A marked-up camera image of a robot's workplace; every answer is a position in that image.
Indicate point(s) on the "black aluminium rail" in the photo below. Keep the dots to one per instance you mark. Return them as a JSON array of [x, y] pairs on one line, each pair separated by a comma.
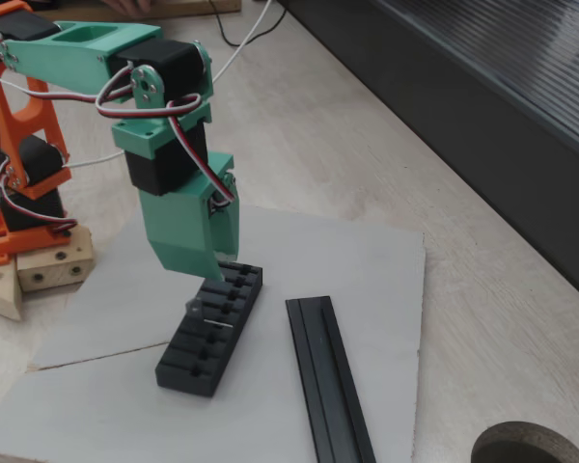
[[325, 376]]

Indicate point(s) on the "green gripper black servo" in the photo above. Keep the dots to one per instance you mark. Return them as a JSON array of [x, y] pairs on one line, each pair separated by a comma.
[[179, 227]]

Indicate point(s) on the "black slotted holder block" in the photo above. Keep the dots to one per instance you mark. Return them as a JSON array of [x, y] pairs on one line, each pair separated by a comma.
[[212, 337]]

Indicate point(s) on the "small black pin part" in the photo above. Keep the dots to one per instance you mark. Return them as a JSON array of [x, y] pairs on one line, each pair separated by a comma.
[[193, 309]]

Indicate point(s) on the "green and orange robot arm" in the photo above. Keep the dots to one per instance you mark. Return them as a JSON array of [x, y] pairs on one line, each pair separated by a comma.
[[77, 60]]

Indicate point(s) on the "wooden plank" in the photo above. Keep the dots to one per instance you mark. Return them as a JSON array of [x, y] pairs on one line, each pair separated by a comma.
[[188, 7]]

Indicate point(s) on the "grey flat board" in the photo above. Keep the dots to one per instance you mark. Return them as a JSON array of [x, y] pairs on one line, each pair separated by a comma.
[[125, 415]]

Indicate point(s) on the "dark grey window ledge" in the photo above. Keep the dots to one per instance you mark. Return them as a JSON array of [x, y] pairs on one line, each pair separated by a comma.
[[463, 125]]

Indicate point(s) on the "person's hand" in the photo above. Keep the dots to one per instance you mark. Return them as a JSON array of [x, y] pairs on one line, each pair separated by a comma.
[[128, 6]]

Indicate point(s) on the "wooden block with bolts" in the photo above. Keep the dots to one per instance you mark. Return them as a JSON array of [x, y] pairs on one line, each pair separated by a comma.
[[53, 270]]

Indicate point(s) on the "wooden wedge block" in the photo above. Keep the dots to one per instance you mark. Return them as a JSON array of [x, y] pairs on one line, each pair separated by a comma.
[[0, 291]]

